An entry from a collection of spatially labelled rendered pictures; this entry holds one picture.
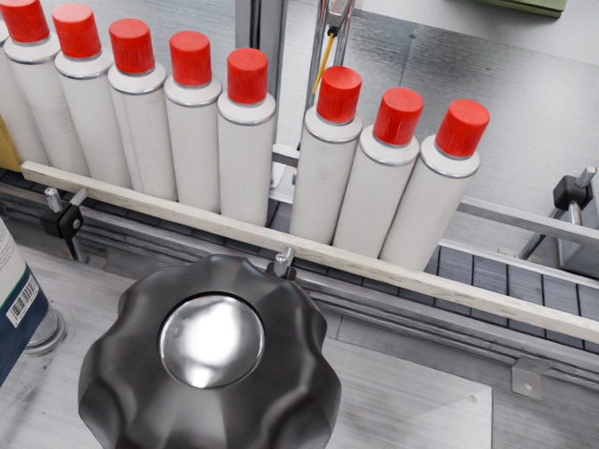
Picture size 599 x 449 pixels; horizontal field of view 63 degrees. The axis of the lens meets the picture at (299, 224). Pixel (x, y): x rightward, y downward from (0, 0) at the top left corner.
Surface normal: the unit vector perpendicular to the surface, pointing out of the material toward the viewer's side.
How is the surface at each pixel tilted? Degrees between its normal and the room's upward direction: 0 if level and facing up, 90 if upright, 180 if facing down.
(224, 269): 9
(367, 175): 90
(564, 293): 0
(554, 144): 0
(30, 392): 0
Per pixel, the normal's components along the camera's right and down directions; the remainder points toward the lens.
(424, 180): -0.73, 0.48
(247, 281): 0.22, -0.74
